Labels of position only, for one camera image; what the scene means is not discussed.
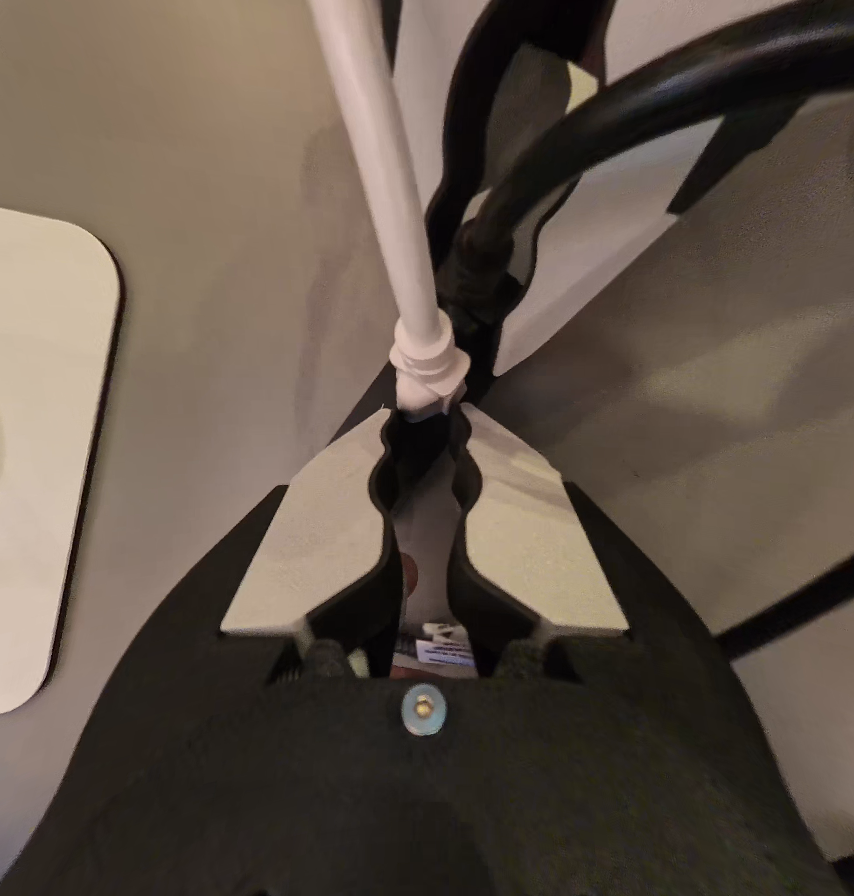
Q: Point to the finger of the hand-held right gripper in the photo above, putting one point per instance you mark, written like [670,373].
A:
[609,231]
[420,56]

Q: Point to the black power strip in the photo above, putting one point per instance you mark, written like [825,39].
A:
[416,455]

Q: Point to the white power plug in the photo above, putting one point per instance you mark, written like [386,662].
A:
[427,371]

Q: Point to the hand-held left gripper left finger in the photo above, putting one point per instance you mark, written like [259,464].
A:
[308,560]

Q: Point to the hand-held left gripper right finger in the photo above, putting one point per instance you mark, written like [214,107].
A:
[546,560]

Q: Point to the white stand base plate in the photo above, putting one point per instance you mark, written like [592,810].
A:
[35,420]

